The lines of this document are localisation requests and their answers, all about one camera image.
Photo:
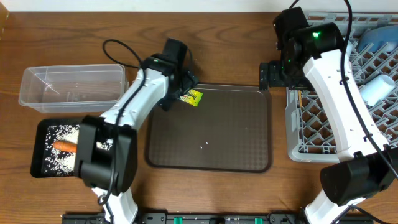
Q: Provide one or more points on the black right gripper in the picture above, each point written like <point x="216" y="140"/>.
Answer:
<point x="270" y="77"/>

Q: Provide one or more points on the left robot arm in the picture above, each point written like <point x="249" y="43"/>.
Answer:
<point x="148" y="88"/>

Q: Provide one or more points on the orange carrot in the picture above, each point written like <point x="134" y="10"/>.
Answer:
<point x="65" y="146"/>

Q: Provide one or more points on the light blue cup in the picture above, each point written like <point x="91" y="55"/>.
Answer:
<point x="377" y="89"/>

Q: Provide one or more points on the wooden chopstick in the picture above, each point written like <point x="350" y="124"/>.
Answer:
<point x="300" y="98"/>

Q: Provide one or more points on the black waste tray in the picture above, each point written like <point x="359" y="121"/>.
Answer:
<point x="37" y="149"/>

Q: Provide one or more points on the dark brown serving tray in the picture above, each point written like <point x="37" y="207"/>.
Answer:
<point x="229" y="130"/>

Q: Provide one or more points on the clear plastic bin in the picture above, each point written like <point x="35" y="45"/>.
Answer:
<point x="73" y="88"/>

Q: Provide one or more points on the grey dishwasher rack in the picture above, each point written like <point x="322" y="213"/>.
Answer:
<point x="309" y="136"/>

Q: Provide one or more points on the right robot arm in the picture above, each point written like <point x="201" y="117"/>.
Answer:
<point x="316" y="57"/>

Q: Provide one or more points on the white rice pile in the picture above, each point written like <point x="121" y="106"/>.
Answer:
<point x="57" y="163"/>

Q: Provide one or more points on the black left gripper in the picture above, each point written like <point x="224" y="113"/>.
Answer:
<point x="190" y="81"/>

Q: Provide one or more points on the dark blue plate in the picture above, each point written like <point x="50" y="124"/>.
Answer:
<point x="379" y="37"/>

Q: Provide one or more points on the foil wrapper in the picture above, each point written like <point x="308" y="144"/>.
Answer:
<point x="192" y="97"/>

